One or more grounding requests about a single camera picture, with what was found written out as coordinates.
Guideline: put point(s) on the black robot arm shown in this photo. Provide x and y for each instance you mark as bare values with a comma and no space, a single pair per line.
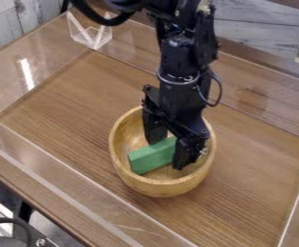
184,31

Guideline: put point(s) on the clear acrylic corner bracket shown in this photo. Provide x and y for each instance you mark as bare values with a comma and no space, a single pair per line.
92,37

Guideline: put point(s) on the brown wooden bowl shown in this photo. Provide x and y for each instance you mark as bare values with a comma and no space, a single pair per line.
161,182

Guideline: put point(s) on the black metal base plate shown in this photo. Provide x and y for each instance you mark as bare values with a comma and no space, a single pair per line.
30,237

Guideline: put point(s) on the green rectangular block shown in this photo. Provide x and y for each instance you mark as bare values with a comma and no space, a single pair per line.
152,157

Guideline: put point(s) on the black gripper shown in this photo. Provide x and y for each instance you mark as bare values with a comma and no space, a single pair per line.
172,109

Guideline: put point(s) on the black table leg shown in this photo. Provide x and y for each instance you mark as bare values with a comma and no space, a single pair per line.
22,211

